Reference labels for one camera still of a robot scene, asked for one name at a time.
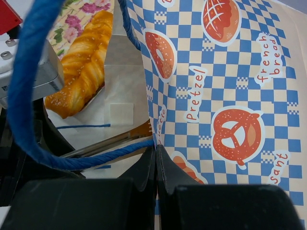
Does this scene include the twisted fake bread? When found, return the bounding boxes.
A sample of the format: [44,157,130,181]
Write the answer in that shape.
[45,11,113,119]

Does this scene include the floral rectangular tray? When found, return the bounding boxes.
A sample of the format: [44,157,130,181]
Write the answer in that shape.
[47,0,115,59]

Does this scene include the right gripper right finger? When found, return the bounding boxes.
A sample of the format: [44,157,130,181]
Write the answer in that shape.
[156,145,304,230]

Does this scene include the metal serving tongs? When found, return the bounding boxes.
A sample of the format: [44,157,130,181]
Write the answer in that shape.
[62,130,153,158]

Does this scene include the blue checkered paper bag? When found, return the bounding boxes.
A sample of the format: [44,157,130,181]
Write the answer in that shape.
[8,0,307,208]

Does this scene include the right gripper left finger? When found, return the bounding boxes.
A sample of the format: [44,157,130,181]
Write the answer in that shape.
[1,147,156,230]

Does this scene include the long fake baguette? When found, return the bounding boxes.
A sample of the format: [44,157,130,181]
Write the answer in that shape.
[130,119,153,139]

